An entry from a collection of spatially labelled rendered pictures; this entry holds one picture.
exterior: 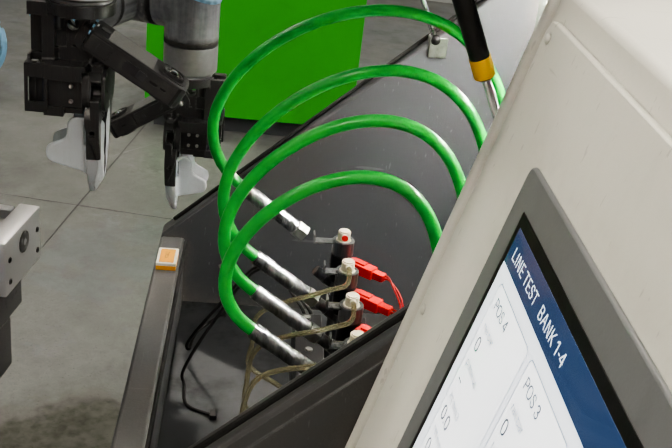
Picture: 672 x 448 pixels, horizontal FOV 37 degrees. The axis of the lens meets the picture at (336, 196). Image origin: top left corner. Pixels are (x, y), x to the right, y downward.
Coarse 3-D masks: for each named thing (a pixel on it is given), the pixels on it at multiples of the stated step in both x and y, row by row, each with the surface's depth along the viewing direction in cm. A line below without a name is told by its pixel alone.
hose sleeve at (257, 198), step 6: (252, 192) 124; (258, 192) 124; (246, 198) 124; (252, 198) 124; (258, 198) 124; (264, 198) 125; (258, 204) 124; (264, 204) 124; (276, 216) 125; (282, 216) 125; (288, 216) 126; (282, 222) 126; (288, 222) 126; (294, 222) 126; (288, 228) 126; (294, 228) 126
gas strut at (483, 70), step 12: (456, 0) 82; (468, 0) 82; (456, 12) 83; (468, 12) 82; (468, 24) 83; (480, 24) 83; (468, 36) 83; (480, 36) 83; (468, 48) 84; (480, 48) 84; (480, 60) 84; (492, 60) 85; (480, 72) 85; (492, 72) 85; (492, 84) 86; (492, 96) 86; (492, 108) 87
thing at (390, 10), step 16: (320, 16) 115; (336, 16) 115; (352, 16) 115; (368, 16) 115; (400, 16) 116; (416, 16) 115; (432, 16) 116; (288, 32) 116; (304, 32) 116; (448, 32) 117; (256, 48) 117; (272, 48) 116; (240, 64) 117; (496, 80) 119; (224, 96) 119; (496, 96) 120; (208, 128) 120; (208, 144) 121; (224, 160) 122
